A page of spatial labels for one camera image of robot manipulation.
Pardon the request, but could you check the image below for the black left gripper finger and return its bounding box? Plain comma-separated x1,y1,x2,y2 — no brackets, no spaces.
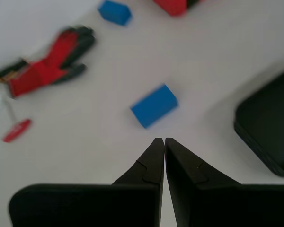
165,137,284,227
9,138,165,227

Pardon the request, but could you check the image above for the black basket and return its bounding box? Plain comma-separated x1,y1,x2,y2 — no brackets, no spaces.
233,63,284,179

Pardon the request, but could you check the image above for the blue rectangular block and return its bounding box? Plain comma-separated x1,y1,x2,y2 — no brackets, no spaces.
130,83,179,129
97,0,133,26

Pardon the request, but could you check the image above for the red perforated basket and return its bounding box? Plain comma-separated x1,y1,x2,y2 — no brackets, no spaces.
153,0,189,17

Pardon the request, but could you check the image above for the red round tag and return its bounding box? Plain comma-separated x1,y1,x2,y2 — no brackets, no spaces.
2,119,32,143

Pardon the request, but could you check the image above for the red and black work glove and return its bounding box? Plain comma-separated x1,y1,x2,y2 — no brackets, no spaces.
0,25,97,99

